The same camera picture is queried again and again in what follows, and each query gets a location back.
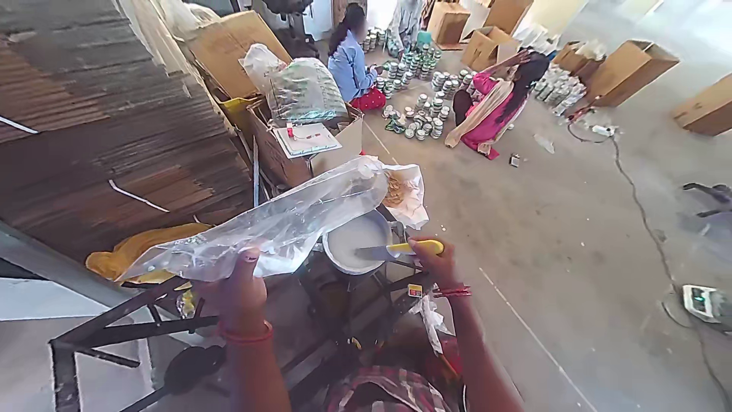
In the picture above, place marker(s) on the person's right forearm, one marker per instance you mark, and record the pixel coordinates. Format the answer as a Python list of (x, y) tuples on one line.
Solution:
[(480, 355)]

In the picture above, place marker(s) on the person's right hand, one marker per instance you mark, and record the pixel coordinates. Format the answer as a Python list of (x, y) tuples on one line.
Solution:
[(439, 269)]

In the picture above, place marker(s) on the crumpled white plastic wrapper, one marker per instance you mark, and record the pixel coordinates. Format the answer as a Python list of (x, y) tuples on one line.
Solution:
[(433, 320)]

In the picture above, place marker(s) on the clear plastic bag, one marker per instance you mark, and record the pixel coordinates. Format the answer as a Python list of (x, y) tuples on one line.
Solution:
[(286, 223)]

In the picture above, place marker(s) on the small dark-white box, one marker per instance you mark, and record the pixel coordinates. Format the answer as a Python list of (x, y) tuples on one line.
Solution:
[(514, 161)]

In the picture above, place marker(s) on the person's left hand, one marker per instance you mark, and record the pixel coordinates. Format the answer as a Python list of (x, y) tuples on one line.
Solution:
[(243, 294)]

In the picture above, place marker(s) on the white paper with brown pieces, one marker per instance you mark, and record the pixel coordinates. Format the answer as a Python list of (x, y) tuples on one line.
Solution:
[(413, 194)]

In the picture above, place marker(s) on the black metal frame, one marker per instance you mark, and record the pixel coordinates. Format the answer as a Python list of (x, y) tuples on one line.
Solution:
[(131, 332)]

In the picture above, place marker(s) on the person's right fingers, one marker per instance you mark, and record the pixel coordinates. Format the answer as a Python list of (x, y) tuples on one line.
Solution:
[(422, 247)]

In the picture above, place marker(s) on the pile of small jars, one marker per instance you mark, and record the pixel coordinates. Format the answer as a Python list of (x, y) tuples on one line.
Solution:
[(426, 108)]

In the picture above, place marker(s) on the brown cardboard box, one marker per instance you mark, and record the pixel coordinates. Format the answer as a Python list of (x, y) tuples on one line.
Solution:
[(448, 24), (575, 60), (626, 74), (505, 12), (486, 48), (709, 106)]

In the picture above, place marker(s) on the person's left forearm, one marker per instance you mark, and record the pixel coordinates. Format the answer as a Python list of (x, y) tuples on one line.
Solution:
[(255, 372)]

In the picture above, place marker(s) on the yellow cloth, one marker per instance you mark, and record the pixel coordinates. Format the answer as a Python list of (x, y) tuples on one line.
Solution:
[(123, 256)]

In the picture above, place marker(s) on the yellow matchbox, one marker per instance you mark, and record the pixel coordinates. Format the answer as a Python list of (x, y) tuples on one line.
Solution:
[(415, 290)]

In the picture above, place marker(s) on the tall brown cardboard sheet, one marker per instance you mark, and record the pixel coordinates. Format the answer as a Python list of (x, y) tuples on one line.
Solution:
[(234, 48)]

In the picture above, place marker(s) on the person's body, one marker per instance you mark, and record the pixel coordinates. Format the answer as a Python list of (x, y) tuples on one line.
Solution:
[(386, 392)]

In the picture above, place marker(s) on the person's left thumb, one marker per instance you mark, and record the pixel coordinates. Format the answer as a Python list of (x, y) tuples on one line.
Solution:
[(247, 264)]

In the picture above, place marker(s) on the large open cardboard box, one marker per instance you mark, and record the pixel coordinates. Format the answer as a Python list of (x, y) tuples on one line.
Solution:
[(289, 166)]

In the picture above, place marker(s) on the filled green-striped plastic bag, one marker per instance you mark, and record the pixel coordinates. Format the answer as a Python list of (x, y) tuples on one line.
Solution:
[(306, 91)]

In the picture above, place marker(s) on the white digital scale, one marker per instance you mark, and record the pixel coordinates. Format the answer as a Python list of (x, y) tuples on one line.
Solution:
[(700, 303)]

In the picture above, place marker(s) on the white power strip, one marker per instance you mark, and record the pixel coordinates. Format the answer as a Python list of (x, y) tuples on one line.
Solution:
[(602, 130)]

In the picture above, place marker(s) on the grey metal beam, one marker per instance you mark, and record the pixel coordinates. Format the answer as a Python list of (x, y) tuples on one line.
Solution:
[(51, 257)]

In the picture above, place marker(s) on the white bucket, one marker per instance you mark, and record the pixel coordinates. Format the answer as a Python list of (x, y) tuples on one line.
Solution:
[(352, 243)]

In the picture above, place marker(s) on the stack of corrugated brown sheets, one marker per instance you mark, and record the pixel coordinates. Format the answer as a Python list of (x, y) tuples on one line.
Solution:
[(108, 126)]

